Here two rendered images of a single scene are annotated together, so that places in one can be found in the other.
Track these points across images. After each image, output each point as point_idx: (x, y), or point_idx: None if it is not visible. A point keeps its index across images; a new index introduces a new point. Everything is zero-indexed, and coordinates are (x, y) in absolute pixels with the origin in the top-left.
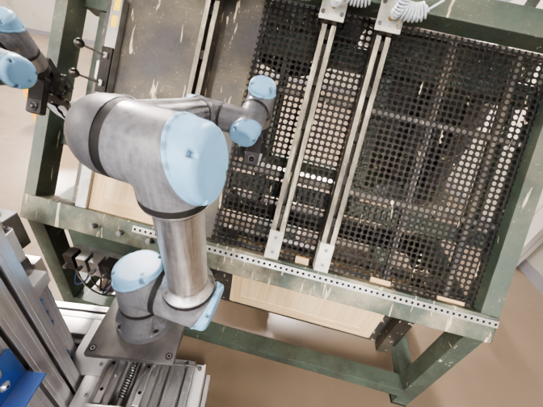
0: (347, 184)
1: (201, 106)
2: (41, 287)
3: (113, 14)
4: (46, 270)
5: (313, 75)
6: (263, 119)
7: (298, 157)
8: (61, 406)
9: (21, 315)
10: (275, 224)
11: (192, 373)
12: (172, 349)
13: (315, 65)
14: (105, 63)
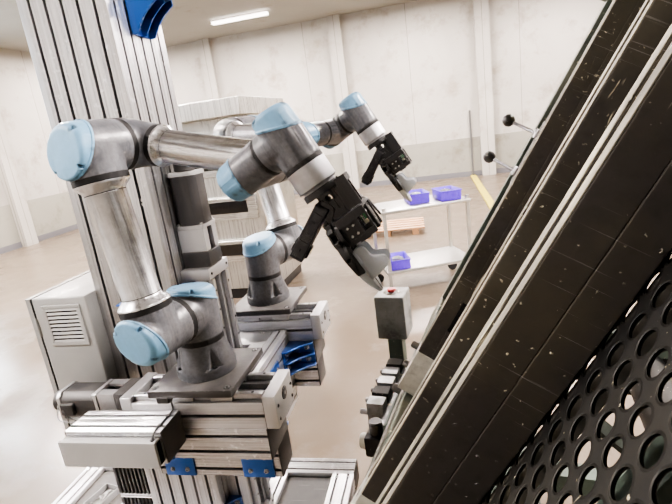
0: (400, 474)
1: (240, 146)
2: (200, 277)
3: None
4: (320, 333)
5: (593, 91)
6: (238, 162)
7: (454, 332)
8: (168, 369)
9: (152, 262)
10: (374, 464)
11: (148, 432)
12: (161, 388)
13: (615, 53)
14: (531, 144)
